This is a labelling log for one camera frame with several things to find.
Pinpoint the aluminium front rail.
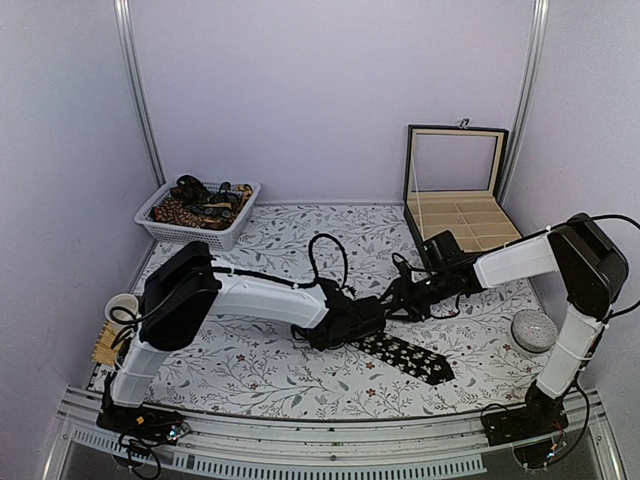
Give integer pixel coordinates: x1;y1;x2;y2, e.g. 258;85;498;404
42;388;630;479

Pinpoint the metal frame post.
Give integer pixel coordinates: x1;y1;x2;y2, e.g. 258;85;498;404
497;0;550;205
113;0;166;186

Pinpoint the black compartment storage box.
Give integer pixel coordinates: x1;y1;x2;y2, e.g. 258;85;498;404
403;124;520;253

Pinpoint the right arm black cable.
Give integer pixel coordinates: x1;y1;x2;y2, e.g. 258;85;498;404
569;213;640;321

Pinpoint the left metal frame post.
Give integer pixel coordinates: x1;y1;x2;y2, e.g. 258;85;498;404
113;0;166;186

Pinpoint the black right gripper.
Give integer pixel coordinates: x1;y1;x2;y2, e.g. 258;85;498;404
381;268;453;322

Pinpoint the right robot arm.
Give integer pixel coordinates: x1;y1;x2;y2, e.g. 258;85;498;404
382;213;629;442

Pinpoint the white ceramic mug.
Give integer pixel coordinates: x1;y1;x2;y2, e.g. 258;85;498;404
104;293;139;333

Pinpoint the black floral tie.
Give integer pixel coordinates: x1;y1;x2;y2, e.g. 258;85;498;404
351;332;455;386

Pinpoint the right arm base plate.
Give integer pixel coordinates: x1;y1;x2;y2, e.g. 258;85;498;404
480;403;569;446

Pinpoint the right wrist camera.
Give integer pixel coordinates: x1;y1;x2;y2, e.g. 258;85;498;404
392;252;413;281

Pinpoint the woven bamboo tray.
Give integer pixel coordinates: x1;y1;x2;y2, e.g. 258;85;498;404
92;322;120;367

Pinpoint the brown patterned ties pile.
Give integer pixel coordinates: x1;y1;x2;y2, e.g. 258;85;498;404
150;175;254;231

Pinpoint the right metal frame post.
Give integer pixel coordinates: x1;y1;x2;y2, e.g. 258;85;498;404
497;0;550;205

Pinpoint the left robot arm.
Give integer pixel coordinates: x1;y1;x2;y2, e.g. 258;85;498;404
96;241;386;440

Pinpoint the patterned round bowl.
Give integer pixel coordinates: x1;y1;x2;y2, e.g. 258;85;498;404
510;309;558;355

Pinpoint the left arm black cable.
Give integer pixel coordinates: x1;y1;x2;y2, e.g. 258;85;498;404
107;232;350;351

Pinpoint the white plastic basket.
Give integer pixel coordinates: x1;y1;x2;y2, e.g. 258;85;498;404
134;174;261;251

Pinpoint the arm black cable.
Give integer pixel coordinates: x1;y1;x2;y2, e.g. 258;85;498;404
569;213;640;321
107;232;350;351

